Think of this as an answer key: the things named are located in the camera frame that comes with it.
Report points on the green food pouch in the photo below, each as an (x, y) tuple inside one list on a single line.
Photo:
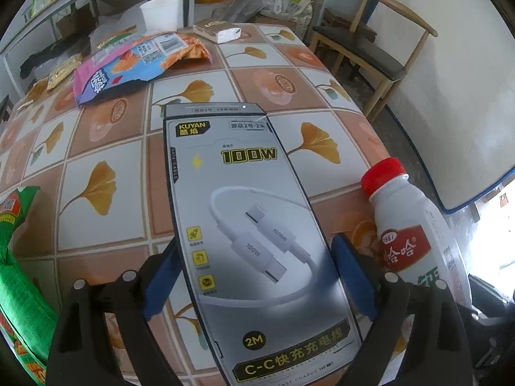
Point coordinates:
[(43, 0)]

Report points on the blue pink snack bag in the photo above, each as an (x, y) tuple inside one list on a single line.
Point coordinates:
[(132, 64)]

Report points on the wooden chair dark seat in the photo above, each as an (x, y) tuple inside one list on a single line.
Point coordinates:
[(362, 48)]

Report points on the yellow snack packet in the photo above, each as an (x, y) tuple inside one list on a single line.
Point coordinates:
[(62, 74)]

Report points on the brown cardboard box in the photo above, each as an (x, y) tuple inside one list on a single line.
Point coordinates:
[(275, 19)]

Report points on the white mattress blue edge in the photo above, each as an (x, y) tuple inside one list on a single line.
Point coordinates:
[(462, 88)]

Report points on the white plastic bag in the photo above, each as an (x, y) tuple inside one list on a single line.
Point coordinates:
[(120, 22)]

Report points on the large green snack bag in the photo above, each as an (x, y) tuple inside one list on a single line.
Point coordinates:
[(20, 289)]

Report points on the white paper cup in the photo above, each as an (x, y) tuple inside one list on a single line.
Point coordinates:
[(161, 16)]

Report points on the ginkgo print tablecloth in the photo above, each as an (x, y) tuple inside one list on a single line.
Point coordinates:
[(120, 177)]

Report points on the black plastic bag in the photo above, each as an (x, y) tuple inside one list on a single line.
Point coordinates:
[(40, 58)]

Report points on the dark wooden stool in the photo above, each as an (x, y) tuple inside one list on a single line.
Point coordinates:
[(346, 22)]

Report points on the white cigarette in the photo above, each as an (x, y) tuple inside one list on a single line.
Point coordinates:
[(25, 105)]

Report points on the small orange packet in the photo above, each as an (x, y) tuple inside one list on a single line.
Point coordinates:
[(37, 88)]

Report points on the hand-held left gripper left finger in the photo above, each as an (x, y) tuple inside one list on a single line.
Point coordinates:
[(161, 281)]

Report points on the white bottle red cap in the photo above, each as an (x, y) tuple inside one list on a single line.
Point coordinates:
[(410, 217)]

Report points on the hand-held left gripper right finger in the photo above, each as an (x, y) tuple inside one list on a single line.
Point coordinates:
[(354, 277)]

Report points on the white green sack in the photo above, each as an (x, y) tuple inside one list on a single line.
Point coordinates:
[(297, 4)]

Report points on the grey plastic bag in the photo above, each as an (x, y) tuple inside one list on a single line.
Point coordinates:
[(245, 6)]

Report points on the gold cigarette pack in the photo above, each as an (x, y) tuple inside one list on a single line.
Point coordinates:
[(215, 30)]

